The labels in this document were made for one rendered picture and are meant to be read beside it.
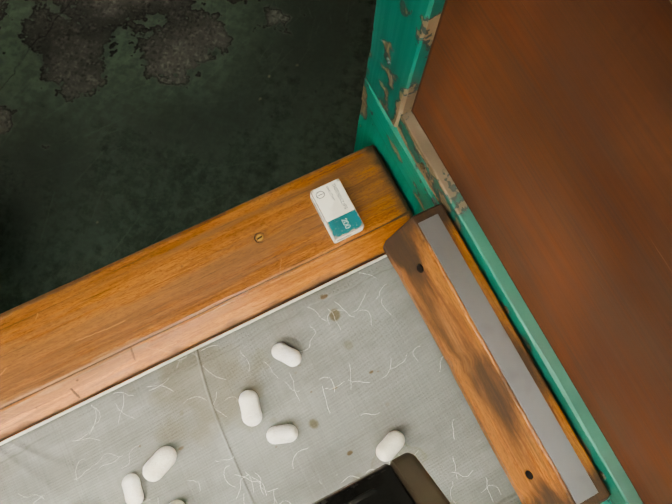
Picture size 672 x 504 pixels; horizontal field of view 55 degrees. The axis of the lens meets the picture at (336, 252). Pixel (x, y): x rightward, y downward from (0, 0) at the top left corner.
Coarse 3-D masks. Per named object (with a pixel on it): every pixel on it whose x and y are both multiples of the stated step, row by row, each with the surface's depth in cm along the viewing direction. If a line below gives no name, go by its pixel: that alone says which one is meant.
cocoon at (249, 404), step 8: (248, 392) 66; (240, 400) 66; (248, 400) 66; (256, 400) 66; (240, 408) 66; (248, 408) 65; (256, 408) 66; (248, 416) 65; (256, 416) 65; (248, 424) 65; (256, 424) 66
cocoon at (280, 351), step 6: (276, 348) 67; (282, 348) 67; (288, 348) 68; (276, 354) 67; (282, 354) 67; (288, 354) 67; (294, 354) 67; (300, 354) 68; (282, 360) 67; (288, 360) 67; (294, 360) 67; (300, 360) 68
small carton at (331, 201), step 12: (336, 180) 70; (312, 192) 69; (324, 192) 69; (336, 192) 69; (324, 204) 69; (336, 204) 69; (348, 204) 69; (324, 216) 69; (336, 216) 69; (348, 216) 69; (336, 228) 68; (348, 228) 68; (360, 228) 69; (336, 240) 69
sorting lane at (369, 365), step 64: (384, 256) 72; (256, 320) 70; (320, 320) 70; (384, 320) 70; (128, 384) 68; (192, 384) 68; (256, 384) 68; (320, 384) 68; (384, 384) 69; (448, 384) 69; (0, 448) 65; (64, 448) 66; (128, 448) 66; (192, 448) 66; (256, 448) 66; (320, 448) 67; (448, 448) 67
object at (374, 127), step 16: (368, 96) 69; (368, 112) 72; (384, 112) 66; (368, 128) 74; (384, 128) 68; (368, 144) 77; (384, 144) 71; (400, 144) 66; (384, 160) 74; (400, 160) 68; (400, 176) 71; (416, 176) 66; (416, 192) 68; (432, 192) 64; (416, 208) 71
